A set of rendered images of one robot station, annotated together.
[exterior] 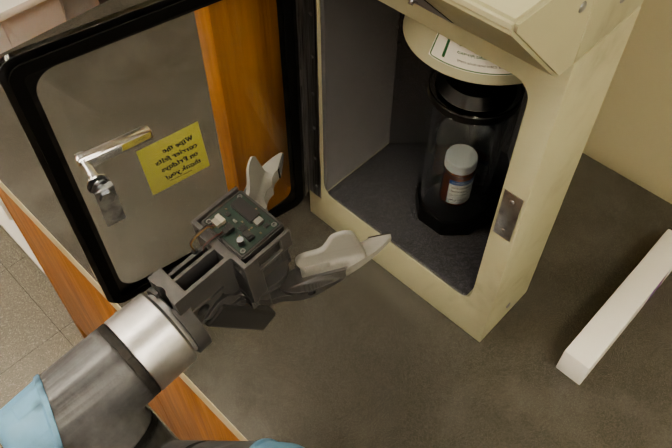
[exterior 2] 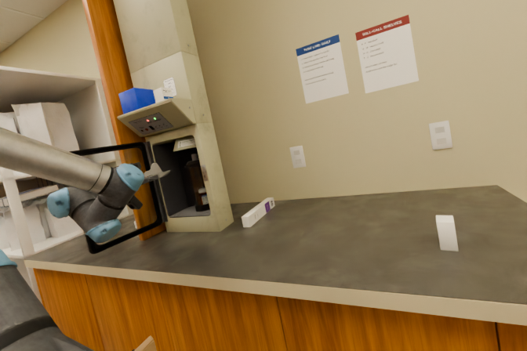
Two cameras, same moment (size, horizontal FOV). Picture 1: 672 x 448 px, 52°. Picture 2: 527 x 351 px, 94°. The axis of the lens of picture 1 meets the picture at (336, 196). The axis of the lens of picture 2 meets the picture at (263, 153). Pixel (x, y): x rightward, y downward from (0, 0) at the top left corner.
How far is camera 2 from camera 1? 0.78 m
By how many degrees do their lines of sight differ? 49
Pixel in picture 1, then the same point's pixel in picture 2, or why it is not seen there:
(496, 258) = (208, 189)
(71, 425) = (72, 190)
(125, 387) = not seen: hidden behind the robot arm
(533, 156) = (201, 150)
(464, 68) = (184, 146)
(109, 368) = not seen: hidden behind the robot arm
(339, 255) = (155, 171)
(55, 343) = not seen: outside the picture
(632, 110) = (252, 184)
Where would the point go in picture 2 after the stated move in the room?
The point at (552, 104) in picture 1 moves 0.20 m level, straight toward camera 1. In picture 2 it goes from (198, 135) to (177, 135)
